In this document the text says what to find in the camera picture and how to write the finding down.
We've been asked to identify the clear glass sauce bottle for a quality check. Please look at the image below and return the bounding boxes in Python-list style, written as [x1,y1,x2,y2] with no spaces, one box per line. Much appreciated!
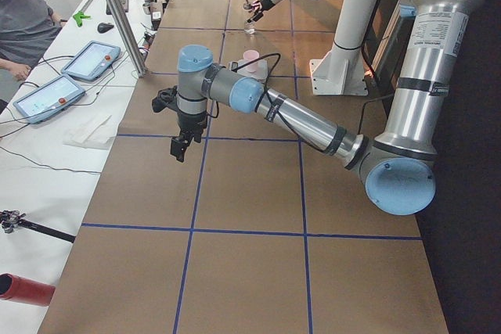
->
[243,0,255,34]

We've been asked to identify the pink plastic cup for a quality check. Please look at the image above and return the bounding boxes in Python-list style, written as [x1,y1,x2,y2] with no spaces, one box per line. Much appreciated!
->
[243,49,260,73]

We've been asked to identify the white pillar with base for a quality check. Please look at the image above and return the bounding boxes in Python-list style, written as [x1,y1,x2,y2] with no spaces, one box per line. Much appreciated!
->
[310,0,377,96]

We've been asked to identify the upper blue teach pendant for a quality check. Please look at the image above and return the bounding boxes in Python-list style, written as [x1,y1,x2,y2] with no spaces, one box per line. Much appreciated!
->
[61,41,121,82]

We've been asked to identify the blue teach pendant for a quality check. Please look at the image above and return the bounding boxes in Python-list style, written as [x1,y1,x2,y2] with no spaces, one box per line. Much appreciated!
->
[61,41,121,82]
[13,74,85,124]

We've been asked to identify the lower blue teach pendant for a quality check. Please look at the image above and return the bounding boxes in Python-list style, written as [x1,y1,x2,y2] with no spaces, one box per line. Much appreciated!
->
[13,74,85,124]

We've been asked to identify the black computer mouse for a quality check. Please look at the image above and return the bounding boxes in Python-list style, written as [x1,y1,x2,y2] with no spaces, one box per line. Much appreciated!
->
[97,23,114,34]

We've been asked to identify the green clamp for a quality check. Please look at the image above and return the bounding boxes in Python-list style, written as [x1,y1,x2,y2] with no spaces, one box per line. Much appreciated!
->
[72,11,92,27]

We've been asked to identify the person in grey shirt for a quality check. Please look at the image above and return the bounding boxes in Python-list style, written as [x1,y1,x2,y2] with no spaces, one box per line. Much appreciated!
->
[1,0,67,81]

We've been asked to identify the red cylinder bottle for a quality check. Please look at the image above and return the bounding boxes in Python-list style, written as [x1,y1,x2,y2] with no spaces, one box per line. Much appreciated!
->
[1,273,56,307]

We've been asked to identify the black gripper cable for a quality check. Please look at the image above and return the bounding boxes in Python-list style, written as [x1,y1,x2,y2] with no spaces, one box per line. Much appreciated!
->
[230,52,283,88]

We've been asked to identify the aluminium frame post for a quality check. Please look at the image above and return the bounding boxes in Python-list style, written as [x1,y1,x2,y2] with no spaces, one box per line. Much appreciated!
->
[106,0,146,77]

